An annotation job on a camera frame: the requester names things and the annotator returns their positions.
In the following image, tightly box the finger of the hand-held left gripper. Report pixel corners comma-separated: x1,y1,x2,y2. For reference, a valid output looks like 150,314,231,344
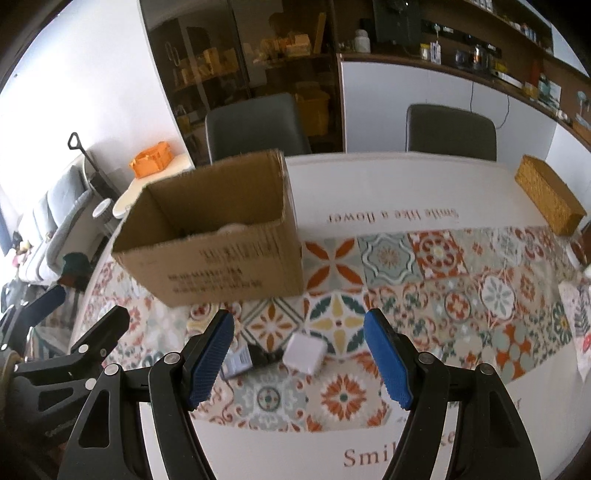
0,284,66,344
13,305,131,372

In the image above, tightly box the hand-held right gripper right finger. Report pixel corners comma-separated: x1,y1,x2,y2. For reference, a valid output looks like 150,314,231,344
364,308,541,480

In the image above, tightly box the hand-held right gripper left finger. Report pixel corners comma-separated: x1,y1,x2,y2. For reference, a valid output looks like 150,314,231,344
58,309,235,480

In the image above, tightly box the blue grey small box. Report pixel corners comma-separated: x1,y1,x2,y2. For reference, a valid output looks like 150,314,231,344
221,348,254,380

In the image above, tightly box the black power adapter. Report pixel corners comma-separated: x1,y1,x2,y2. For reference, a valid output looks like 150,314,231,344
247,345,284,367

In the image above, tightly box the white cube charger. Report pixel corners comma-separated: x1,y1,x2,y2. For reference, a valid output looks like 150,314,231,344
281,333,326,374

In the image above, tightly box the brown cardboard box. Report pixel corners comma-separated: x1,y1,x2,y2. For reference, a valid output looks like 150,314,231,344
111,148,305,308

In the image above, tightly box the grey sofa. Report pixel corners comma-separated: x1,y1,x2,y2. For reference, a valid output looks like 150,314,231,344
14,164,95,282

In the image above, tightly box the patterned floral tablecloth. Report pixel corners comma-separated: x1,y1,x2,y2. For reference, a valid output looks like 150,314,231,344
69,152,591,480

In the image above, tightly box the black upright vacuum cleaner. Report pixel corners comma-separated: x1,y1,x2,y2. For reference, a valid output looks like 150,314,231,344
68,132,122,222

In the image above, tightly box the cream small table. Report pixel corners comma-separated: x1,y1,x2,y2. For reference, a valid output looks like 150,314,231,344
113,152,195,217

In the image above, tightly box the orange plastic crate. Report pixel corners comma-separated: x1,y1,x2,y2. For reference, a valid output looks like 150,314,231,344
129,141,174,178

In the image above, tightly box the printed white bag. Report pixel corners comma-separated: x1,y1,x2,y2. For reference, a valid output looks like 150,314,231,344
558,281,591,357

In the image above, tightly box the brown white jar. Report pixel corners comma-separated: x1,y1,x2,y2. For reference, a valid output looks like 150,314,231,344
570,233,591,268

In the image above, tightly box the woven yellow tissue box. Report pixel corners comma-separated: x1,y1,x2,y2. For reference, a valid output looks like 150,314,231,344
515,154,587,236

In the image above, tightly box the grey dining chair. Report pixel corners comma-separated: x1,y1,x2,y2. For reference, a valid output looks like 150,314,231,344
205,92,312,164
405,104,498,161

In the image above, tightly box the yellow plastic crate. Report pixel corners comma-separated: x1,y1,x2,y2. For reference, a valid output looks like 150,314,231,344
295,90,331,137

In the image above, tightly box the white sideboard cabinet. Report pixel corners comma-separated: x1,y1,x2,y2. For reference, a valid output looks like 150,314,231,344
339,53,591,162

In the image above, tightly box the dark glass cabinet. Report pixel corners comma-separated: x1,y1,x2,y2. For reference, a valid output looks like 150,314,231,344
139,0,345,167

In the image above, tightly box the glass kettle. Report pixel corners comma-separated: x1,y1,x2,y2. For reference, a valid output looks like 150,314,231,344
470,44,493,70

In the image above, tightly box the black water dispenser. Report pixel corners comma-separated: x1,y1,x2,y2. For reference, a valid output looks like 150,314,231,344
373,0,423,45

